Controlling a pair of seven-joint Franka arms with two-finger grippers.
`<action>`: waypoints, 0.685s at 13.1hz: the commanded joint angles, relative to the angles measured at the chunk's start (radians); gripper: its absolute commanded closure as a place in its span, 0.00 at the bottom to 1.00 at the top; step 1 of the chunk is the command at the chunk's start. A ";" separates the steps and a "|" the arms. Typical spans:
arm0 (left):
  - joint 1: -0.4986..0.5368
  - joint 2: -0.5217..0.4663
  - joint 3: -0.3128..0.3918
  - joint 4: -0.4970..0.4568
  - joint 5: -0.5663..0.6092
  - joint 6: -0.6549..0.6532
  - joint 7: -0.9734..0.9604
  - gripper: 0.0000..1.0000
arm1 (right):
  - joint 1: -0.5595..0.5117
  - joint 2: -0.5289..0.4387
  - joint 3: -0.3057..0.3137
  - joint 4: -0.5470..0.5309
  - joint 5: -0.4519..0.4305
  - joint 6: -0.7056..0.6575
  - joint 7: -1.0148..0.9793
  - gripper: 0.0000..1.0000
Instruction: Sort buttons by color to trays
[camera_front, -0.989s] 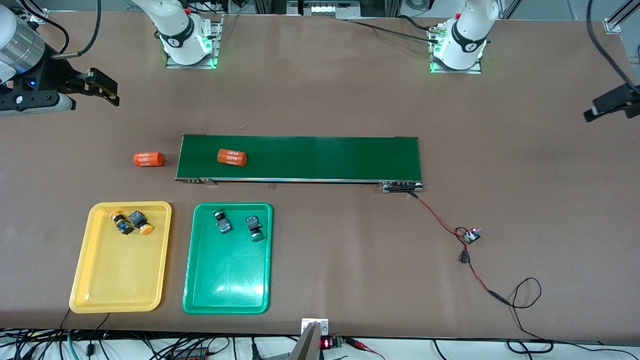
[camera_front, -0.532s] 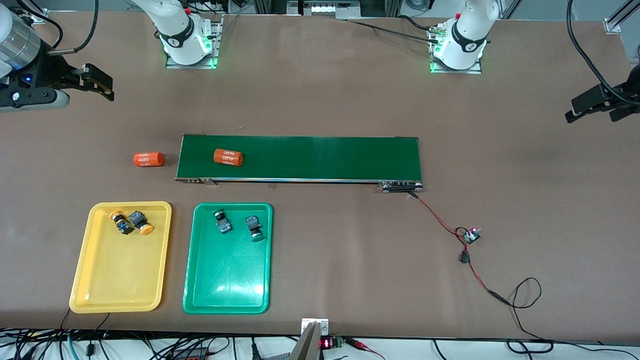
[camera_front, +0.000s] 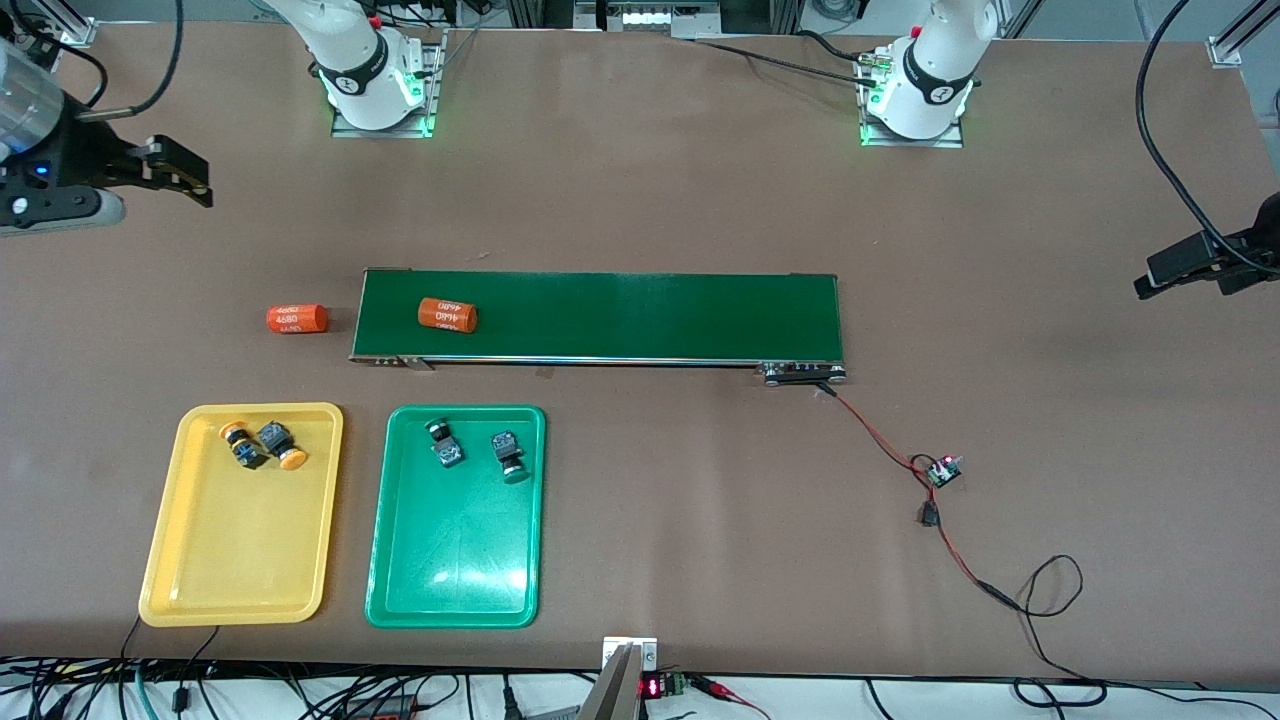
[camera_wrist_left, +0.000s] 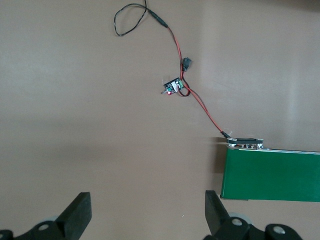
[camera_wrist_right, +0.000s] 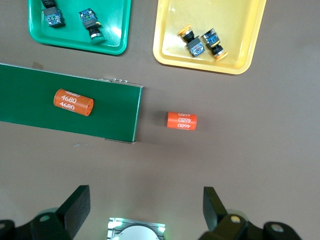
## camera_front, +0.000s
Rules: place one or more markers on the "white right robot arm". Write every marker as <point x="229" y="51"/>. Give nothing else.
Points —
<point x="350" y="70"/>

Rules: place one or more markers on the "yellow mushroom push button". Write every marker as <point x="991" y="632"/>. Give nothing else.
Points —
<point x="291" y="460"/>
<point x="245" y="452"/>

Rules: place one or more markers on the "green plastic tray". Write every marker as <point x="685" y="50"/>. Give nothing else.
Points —
<point x="455" y="560"/>

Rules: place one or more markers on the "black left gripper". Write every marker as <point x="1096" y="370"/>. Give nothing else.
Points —
<point x="1256" y="243"/>

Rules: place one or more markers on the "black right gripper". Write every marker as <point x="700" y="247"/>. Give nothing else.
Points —
<point x="82" y="153"/>

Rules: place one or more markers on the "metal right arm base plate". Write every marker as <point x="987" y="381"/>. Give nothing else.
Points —
<point x="437" y="75"/>

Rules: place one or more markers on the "aluminium frame profile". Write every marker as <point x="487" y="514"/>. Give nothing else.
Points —
<point x="72" y="28"/>
<point x="1228" y="48"/>

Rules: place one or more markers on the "orange cylinder with 4680 print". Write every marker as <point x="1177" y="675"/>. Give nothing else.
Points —
<point x="447" y="314"/>
<point x="297" y="319"/>

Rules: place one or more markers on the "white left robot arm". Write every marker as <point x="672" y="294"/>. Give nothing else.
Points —
<point x="930" y="90"/>

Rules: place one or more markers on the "green mushroom push button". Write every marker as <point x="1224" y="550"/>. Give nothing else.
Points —
<point x="447" y="455"/>
<point x="505" y="445"/>

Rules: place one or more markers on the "grey machine with light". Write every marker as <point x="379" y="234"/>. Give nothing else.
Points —
<point x="650" y="18"/>

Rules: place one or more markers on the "yellow plastic tray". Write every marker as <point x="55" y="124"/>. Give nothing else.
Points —
<point x="240" y="540"/>

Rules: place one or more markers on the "small red digit display board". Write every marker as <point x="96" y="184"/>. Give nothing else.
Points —
<point x="662" y="686"/>

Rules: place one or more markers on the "small controller circuit board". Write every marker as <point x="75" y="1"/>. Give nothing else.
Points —
<point x="941" y="472"/>

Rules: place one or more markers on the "green conveyor belt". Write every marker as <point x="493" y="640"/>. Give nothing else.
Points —
<point x="650" y="320"/>

